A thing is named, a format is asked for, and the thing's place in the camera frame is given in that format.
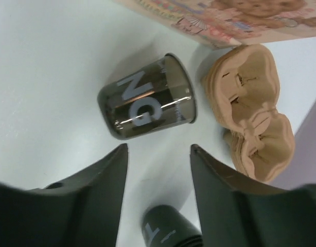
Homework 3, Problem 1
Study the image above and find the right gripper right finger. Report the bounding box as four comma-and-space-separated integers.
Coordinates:
190, 144, 316, 246

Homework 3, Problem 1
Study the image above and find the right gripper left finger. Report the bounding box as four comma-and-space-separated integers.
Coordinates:
0, 144, 128, 246

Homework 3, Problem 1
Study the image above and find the transparent dark cup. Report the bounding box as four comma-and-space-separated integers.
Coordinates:
97, 53, 197, 140

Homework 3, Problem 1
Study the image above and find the beige paper takeout bag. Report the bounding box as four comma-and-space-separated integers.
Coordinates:
118, 0, 316, 49

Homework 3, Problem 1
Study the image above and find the tall black coffee cup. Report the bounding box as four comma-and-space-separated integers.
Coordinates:
142, 205, 203, 247

